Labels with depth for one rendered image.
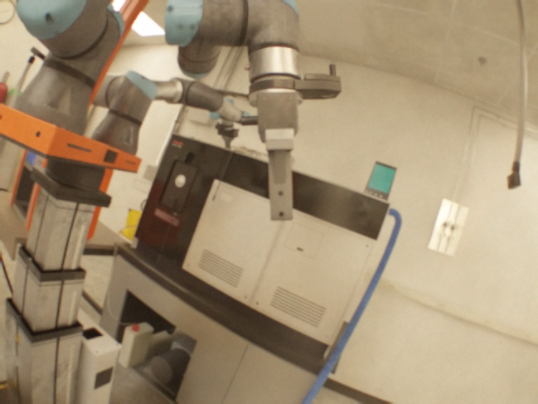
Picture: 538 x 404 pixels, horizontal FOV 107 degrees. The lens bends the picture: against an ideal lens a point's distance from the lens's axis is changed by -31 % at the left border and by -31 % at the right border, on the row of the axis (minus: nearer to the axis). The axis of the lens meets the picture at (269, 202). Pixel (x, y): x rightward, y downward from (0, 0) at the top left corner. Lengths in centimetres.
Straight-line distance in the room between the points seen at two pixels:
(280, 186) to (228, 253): 102
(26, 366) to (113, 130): 68
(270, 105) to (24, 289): 71
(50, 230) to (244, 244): 86
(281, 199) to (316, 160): 214
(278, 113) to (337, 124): 221
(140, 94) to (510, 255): 259
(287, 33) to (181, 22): 14
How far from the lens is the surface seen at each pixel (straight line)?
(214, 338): 135
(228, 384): 140
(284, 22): 42
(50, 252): 72
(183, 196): 151
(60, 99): 52
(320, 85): 39
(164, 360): 176
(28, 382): 92
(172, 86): 121
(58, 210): 68
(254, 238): 127
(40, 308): 77
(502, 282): 259
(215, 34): 41
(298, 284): 122
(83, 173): 66
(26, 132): 50
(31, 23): 43
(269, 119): 34
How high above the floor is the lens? 125
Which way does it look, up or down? 1 degrees up
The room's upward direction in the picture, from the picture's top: 21 degrees clockwise
